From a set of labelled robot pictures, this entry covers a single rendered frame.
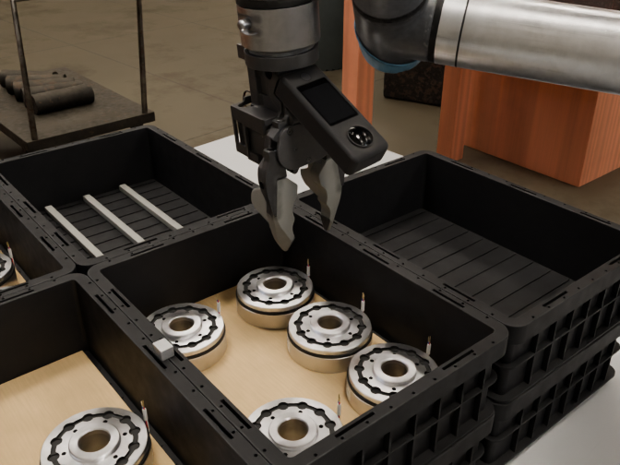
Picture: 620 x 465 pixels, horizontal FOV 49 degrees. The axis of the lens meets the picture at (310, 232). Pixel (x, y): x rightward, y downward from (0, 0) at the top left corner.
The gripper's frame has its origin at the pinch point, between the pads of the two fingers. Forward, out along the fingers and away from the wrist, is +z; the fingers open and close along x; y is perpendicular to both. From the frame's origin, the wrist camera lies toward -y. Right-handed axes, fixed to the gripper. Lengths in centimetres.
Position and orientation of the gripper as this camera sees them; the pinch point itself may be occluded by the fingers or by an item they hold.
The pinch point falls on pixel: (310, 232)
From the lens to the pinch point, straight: 73.4
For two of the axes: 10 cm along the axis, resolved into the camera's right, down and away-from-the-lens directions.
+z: 0.7, 8.4, 5.3
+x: -7.8, 3.8, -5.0
